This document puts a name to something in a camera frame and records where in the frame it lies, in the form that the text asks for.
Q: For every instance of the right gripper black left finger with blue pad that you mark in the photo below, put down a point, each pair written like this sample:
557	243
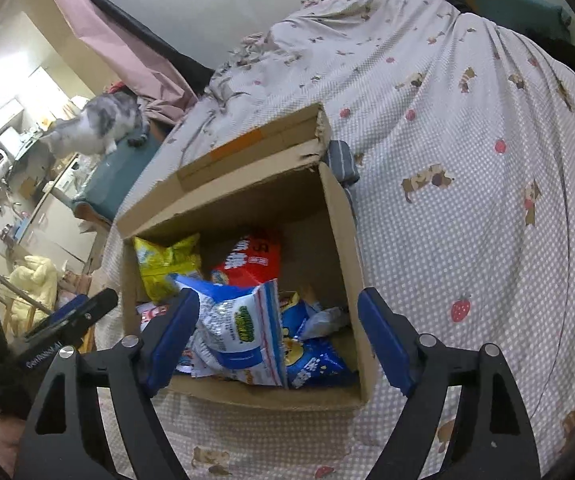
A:
64	437

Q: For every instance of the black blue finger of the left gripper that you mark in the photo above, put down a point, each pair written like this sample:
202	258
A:
73	321

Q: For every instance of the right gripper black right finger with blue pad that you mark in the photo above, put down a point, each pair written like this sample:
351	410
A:
491	437

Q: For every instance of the blue yellow bear snack bag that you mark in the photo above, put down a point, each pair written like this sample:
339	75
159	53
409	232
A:
309	363

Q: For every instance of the blue white snack bar packet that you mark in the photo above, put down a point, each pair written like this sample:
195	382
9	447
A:
324	323

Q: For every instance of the person's left hand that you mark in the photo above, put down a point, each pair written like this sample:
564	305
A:
11	430

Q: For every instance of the yellow plush cloth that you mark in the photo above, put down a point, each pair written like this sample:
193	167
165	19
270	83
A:
38	277

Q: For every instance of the yellow green snack bag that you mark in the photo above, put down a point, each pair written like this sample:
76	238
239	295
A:
156	262

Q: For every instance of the teal bedside cabinet top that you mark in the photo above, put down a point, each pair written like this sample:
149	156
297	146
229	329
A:
108	185

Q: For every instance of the white blue chips bag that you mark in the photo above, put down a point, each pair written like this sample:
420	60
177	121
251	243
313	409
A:
238	333

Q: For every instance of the grey white cat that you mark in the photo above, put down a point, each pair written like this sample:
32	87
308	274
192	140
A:
100	125

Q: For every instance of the brown cardboard box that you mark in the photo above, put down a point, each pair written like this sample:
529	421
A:
267	197

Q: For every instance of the pink curtain cloth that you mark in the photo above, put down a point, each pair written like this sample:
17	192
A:
163	92

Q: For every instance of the white patterned bed quilt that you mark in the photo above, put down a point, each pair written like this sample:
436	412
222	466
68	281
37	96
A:
464	136

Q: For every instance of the grey striped cloth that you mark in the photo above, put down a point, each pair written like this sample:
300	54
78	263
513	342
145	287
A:
339	158

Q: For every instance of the teal green cushion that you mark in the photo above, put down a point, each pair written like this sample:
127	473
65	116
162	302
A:
524	16

